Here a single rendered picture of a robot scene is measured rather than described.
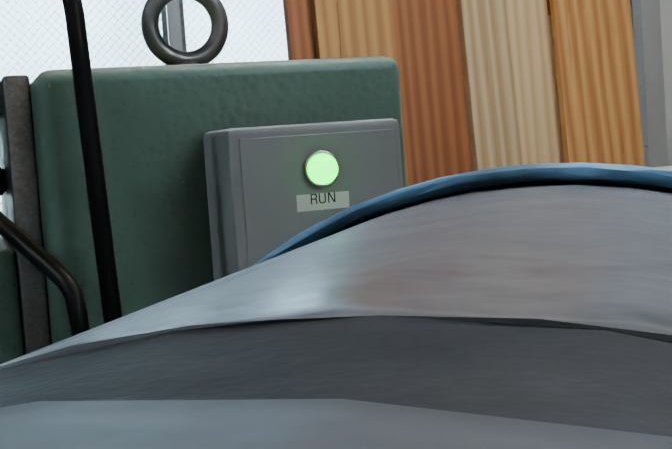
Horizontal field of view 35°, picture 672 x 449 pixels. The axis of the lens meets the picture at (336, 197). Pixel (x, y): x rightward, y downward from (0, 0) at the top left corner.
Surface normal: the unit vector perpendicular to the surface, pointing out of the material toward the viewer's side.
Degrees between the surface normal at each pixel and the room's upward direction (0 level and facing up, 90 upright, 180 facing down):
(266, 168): 90
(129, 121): 90
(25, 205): 90
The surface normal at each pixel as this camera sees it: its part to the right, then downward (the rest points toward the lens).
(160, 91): 0.34, 0.03
